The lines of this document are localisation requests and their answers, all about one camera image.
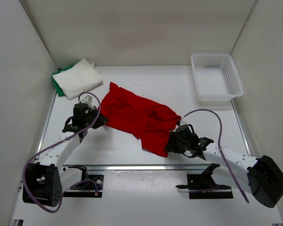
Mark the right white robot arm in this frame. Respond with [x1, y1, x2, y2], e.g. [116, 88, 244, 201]
[165, 124, 283, 208]

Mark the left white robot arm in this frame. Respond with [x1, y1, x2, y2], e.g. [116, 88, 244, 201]
[22, 103, 108, 208]

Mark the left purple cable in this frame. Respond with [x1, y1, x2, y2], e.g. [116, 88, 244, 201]
[21, 91, 101, 214]

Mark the green polo shirt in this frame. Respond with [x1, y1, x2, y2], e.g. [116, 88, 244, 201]
[51, 66, 73, 97]

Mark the red t shirt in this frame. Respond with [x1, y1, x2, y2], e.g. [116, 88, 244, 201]
[101, 82, 181, 157]

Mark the white t shirt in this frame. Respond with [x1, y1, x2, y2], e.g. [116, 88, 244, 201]
[53, 58, 103, 100]

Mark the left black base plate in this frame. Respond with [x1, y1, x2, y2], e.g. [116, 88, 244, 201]
[63, 171, 104, 198]

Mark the white plastic basket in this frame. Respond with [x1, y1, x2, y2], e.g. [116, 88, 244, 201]
[191, 53, 244, 104]

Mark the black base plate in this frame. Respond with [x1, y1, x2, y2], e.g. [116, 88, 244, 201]
[63, 171, 104, 198]
[187, 174, 233, 200]

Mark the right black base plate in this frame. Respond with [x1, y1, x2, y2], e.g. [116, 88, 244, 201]
[187, 174, 233, 200]

